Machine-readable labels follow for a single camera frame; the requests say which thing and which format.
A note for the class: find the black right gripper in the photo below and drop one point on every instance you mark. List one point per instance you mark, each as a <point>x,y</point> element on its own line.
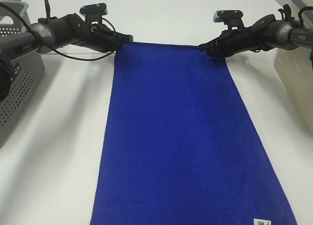
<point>230,43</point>

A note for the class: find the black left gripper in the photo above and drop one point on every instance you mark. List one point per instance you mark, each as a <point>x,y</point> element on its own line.
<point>86,36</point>

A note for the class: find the blue towel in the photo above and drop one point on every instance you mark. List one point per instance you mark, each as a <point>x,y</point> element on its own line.
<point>180,147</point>

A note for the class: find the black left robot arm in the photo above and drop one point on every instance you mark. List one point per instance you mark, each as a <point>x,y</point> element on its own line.
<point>48,35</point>

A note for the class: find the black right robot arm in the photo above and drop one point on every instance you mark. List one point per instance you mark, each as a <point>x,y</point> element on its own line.
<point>265,34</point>

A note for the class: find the beige storage bin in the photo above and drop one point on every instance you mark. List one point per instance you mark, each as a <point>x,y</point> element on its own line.
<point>296,70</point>

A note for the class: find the grey perforated plastic basket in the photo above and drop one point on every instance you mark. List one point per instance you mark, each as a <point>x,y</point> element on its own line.
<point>31,70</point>

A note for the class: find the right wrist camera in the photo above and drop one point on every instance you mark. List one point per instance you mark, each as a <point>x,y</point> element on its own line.
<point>231,18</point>

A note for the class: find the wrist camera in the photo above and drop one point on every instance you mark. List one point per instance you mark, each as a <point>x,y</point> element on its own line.
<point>231,18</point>
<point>93,13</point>

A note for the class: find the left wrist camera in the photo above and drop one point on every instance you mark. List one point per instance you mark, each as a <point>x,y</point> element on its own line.
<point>93,13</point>

